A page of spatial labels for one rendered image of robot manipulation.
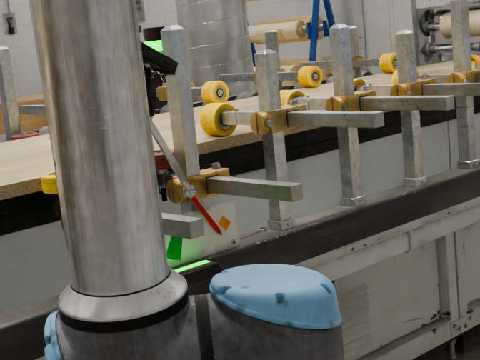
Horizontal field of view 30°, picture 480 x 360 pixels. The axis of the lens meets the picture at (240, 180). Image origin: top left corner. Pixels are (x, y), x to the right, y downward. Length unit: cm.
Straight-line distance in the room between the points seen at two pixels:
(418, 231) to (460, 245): 54
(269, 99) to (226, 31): 396
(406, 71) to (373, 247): 46
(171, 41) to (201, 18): 412
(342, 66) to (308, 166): 35
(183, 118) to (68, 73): 88
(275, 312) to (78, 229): 23
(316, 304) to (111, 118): 31
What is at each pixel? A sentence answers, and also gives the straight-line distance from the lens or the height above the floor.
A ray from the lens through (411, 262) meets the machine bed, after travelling 282.
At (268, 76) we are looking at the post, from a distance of 196.
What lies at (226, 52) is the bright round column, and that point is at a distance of 590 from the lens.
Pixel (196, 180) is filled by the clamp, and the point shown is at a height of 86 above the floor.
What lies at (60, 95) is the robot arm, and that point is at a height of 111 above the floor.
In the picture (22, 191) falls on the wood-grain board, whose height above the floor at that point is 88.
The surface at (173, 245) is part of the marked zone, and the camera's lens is 180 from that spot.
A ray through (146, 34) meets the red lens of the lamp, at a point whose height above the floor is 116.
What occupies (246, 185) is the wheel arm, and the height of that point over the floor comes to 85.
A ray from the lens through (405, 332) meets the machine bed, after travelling 285.
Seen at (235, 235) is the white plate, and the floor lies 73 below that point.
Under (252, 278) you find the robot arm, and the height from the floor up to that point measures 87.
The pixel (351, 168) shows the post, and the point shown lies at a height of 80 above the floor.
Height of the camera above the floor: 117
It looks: 10 degrees down
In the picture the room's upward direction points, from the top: 6 degrees counter-clockwise
